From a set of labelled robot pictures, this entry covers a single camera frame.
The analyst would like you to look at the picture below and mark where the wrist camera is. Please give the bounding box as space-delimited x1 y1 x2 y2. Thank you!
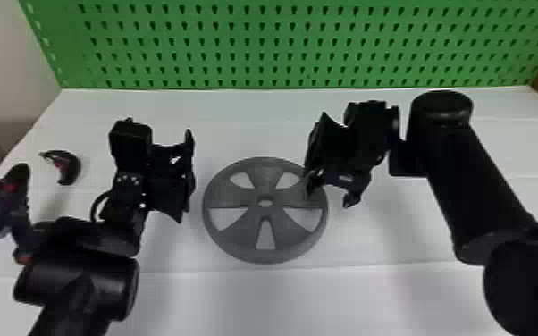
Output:
108 118 154 178
342 99 401 144

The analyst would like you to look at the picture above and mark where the drill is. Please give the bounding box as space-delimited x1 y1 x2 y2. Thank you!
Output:
0 162 40 265

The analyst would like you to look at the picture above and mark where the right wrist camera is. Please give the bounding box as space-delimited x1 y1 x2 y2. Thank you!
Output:
342 99 401 144

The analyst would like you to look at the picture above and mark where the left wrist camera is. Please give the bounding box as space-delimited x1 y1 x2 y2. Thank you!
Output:
108 118 154 178

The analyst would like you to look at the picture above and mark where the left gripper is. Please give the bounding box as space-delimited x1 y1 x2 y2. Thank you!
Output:
146 128 198 224

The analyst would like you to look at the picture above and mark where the grey wheel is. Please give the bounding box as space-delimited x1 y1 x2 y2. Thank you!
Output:
201 155 330 265

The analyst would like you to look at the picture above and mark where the black cable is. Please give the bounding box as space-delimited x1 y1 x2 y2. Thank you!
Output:
89 189 113 224

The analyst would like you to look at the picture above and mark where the black curved tool handle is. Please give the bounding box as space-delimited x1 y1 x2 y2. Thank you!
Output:
38 149 82 187

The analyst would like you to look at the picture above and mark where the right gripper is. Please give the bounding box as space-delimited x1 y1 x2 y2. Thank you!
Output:
303 111 390 209

